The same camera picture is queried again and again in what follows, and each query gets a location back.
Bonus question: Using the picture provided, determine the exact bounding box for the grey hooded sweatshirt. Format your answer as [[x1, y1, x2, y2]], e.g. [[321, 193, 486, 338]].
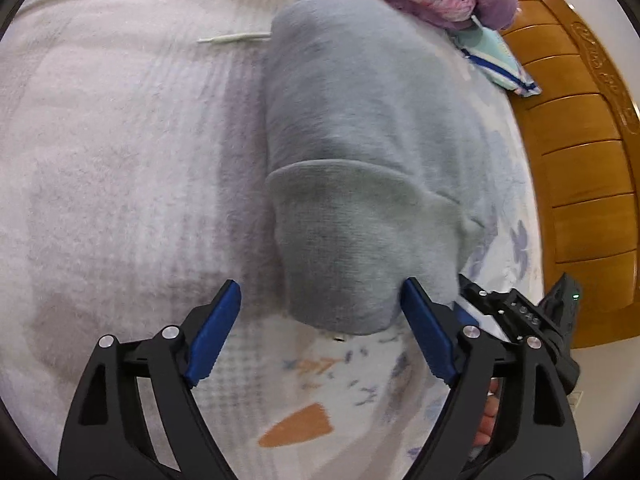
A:
[[265, 0, 491, 335]]

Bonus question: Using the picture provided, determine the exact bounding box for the person right hand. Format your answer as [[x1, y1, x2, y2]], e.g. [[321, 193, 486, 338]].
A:
[[473, 378, 500, 446]]

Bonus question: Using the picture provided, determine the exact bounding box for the floral bed sheet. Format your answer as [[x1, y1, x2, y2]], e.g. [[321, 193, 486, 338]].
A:
[[188, 0, 547, 480]]

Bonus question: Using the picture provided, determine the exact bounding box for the white fleece blanket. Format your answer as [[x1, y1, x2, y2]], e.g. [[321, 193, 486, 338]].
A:
[[0, 0, 352, 470]]

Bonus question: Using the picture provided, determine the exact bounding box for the wooden headboard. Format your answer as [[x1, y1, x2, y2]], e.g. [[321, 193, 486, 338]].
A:
[[503, 0, 639, 348]]

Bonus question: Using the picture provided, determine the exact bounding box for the teal striped pillow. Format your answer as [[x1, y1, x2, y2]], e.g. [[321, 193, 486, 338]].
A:
[[449, 18, 541, 98]]

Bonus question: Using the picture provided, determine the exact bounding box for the white charging cable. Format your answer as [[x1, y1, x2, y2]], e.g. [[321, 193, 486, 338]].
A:
[[195, 31, 272, 45]]

